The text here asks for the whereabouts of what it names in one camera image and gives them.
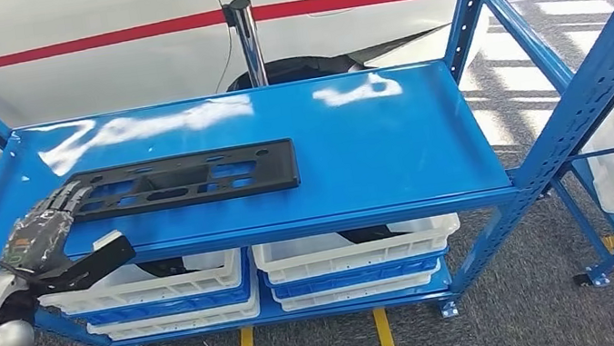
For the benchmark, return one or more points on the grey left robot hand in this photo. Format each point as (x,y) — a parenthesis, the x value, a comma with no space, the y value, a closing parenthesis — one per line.
(39,236)

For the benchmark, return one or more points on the black plastic panel part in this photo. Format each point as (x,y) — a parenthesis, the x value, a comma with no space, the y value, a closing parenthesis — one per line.
(276,167)

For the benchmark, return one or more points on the black part in crate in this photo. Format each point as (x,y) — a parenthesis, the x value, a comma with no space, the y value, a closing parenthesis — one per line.
(371,234)
(166,268)

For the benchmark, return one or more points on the white car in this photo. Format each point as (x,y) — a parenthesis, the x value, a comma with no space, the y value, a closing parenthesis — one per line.
(116,78)

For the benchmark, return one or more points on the red barrier belt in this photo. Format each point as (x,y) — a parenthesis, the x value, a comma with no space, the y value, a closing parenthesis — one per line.
(140,33)

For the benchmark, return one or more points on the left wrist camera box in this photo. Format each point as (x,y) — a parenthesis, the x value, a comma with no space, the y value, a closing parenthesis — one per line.
(101,260)

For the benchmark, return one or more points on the chrome stanchion post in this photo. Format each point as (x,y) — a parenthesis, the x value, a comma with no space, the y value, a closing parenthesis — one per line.
(248,40)

